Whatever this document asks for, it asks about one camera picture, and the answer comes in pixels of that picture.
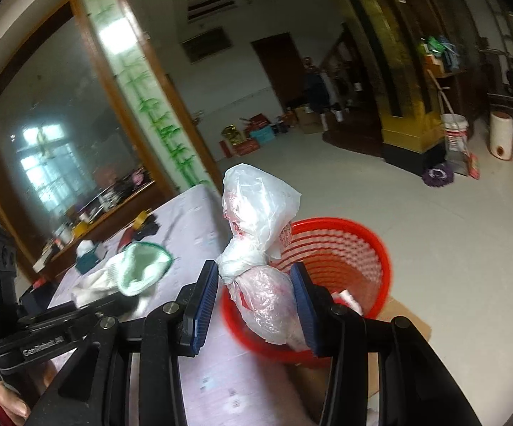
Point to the teal tissue box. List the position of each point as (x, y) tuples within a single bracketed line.
[(88, 257)]

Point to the white cylindrical appliance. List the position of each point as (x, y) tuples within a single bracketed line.
[(502, 135)]

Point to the white cloth with green trim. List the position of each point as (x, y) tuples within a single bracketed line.
[(141, 266)]

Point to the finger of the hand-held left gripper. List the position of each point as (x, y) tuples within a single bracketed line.
[(74, 309)]

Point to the bamboo painted panel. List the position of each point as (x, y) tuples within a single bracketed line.
[(150, 97)]

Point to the wooden sideboard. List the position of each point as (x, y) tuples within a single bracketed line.
[(96, 226)]

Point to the yellow tape roll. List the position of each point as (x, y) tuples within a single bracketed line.
[(142, 219)]

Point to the black handheld device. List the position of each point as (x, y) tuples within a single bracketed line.
[(149, 227)]

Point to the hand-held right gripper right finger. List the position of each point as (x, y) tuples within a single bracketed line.
[(307, 310)]

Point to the dark coat on post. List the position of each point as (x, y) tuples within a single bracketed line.
[(316, 86)]

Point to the large framed glass pane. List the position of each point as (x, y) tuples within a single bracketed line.
[(56, 142)]

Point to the knotted white plastic bag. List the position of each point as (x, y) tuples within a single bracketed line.
[(256, 204)]

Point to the white plastic bucket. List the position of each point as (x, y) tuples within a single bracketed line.
[(455, 135)]

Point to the framed wall picture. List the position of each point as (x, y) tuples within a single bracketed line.
[(206, 44)]

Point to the red plastic basket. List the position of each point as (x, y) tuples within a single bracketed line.
[(349, 248)]

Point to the flat dark red packet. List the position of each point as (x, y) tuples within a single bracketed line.
[(130, 237)]

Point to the floral lilac tablecloth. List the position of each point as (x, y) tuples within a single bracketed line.
[(185, 239)]

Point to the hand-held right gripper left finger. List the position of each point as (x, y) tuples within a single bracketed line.
[(203, 306)]

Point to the flat brown cardboard sheet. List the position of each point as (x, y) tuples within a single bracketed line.
[(398, 337)]

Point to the purple mop head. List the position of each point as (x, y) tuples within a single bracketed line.
[(437, 175)]

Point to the brown cardboard box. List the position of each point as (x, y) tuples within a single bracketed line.
[(307, 120)]

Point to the person's left hand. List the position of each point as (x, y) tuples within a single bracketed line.
[(12, 404)]

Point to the dark wooden door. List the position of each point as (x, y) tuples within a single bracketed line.
[(278, 69)]

